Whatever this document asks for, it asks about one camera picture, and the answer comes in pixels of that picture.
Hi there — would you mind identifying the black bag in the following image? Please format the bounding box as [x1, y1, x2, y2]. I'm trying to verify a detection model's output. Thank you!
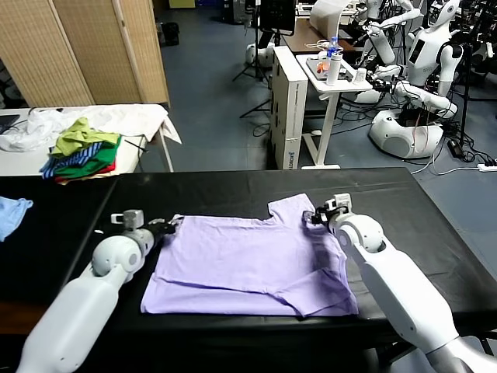
[161, 23, 180, 47]

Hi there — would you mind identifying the white desktop device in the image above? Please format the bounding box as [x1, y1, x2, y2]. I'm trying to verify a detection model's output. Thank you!
[310, 0, 343, 38]

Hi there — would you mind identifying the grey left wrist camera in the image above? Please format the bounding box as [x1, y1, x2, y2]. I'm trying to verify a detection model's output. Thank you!
[110, 209, 144, 231]

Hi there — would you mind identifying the small black table cover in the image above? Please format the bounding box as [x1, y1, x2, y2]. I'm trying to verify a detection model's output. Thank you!
[0, 175, 117, 308]

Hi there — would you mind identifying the beige garment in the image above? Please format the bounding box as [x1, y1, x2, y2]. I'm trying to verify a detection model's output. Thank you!
[57, 170, 121, 187]

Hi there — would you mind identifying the blue striped garment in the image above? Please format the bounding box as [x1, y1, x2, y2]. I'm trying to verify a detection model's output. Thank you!
[40, 141, 104, 180]

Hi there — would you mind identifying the black pole stand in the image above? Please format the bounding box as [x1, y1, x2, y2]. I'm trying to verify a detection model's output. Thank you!
[458, 42, 474, 145]

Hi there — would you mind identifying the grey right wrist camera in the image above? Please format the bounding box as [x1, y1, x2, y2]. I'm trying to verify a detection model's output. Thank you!
[325, 193, 353, 215]

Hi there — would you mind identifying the black power adapter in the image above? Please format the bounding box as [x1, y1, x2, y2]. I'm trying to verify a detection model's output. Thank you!
[446, 139, 465, 159]

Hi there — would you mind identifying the white thermos bottle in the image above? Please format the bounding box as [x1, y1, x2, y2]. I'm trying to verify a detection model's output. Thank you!
[325, 52, 343, 86]

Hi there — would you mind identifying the dark green garment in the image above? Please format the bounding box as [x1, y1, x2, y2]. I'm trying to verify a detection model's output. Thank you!
[54, 135, 123, 180]

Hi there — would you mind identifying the lavender T-shirt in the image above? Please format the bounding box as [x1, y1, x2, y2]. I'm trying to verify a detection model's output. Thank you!
[140, 194, 359, 318]

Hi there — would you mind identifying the bamboo folding screen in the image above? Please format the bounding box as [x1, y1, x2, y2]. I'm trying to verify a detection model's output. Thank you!
[0, 0, 171, 110]

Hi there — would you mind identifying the white folding table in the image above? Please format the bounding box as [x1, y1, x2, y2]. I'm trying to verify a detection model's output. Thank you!
[0, 104, 175, 178]

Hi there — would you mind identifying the lime green garment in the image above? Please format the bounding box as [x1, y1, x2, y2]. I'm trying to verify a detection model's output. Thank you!
[50, 117, 121, 159]

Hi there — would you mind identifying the tall white cardboard box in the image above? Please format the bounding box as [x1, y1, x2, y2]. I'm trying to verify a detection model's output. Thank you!
[271, 46, 308, 171]

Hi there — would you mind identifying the black monitor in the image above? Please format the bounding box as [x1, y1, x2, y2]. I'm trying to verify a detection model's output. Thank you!
[259, 0, 297, 33]

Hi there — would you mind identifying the white adjustable side table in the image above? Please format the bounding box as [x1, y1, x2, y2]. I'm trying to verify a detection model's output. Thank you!
[295, 54, 374, 171]

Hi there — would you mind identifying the large black table cover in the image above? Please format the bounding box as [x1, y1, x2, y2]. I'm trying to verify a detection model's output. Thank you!
[50, 167, 497, 373]

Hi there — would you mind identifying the white floor cable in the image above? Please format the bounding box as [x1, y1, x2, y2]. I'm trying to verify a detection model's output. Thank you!
[411, 161, 482, 176]

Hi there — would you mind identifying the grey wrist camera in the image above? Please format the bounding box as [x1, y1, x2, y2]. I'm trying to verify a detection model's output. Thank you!
[110, 209, 144, 231]
[325, 193, 353, 215]

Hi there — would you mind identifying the white humanoid robot with base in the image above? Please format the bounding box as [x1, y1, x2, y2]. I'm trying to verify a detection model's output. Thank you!
[367, 0, 467, 159]

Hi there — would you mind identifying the red garment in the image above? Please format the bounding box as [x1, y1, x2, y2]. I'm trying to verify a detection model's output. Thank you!
[54, 162, 116, 184]

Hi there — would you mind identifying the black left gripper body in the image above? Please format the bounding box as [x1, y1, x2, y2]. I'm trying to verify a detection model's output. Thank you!
[144, 221, 176, 245]

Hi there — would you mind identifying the brown wooden desk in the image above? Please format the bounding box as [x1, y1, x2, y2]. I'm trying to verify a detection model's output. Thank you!
[282, 18, 367, 55]

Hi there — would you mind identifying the white cloth pile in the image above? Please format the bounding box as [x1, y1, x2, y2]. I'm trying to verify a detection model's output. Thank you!
[0, 104, 182, 152]

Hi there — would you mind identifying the dark laptop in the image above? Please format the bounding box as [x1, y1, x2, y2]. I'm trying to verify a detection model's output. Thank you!
[0, 115, 21, 135]

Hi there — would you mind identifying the grey tray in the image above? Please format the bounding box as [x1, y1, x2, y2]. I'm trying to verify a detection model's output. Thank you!
[306, 57, 353, 82]

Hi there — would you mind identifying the light blue garment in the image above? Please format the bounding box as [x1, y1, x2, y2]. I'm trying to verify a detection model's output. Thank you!
[0, 196, 34, 242]

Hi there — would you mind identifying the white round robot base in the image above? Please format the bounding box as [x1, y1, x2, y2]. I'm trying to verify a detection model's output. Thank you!
[245, 43, 275, 70]

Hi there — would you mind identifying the black tripod stand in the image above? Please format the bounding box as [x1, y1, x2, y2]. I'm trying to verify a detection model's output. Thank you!
[231, 7, 273, 85]

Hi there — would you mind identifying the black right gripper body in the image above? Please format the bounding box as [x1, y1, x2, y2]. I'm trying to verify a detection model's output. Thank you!
[310, 207, 335, 231]

